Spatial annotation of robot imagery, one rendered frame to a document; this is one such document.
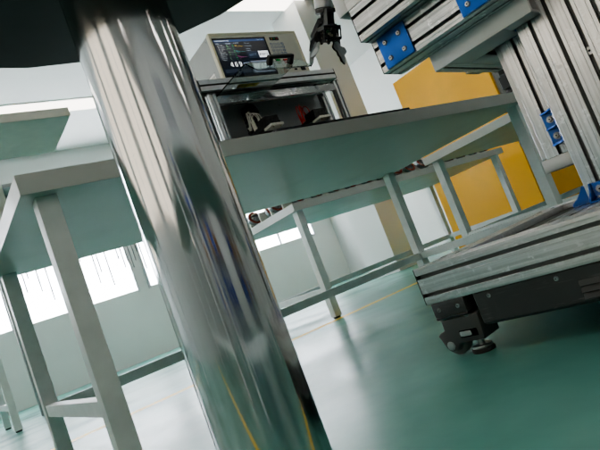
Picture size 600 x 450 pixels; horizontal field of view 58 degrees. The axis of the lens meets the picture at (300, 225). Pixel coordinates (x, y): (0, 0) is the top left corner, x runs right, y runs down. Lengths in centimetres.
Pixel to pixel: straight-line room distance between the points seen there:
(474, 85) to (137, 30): 547
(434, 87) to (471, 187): 109
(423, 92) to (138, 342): 518
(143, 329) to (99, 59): 814
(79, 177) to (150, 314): 705
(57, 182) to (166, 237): 119
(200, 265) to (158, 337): 820
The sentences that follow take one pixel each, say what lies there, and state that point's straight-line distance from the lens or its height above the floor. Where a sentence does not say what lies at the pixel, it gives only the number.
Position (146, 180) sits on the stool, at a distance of 22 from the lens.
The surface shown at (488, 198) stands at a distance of 574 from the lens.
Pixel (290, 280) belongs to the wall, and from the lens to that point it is 952.
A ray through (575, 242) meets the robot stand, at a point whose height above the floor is 18.
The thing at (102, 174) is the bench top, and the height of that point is 71.
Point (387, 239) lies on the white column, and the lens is 603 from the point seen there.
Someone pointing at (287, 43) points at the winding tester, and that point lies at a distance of 247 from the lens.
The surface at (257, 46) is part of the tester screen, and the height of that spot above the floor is 125.
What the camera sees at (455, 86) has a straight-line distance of 579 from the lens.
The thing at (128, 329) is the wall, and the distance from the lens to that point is 830.
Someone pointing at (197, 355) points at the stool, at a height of 29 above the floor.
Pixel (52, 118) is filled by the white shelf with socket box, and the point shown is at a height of 117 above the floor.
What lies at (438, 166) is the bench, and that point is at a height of 66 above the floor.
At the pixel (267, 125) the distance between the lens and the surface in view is 208.
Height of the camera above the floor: 30
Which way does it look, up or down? 5 degrees up
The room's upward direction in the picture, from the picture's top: 21 degrees counter-clockwise
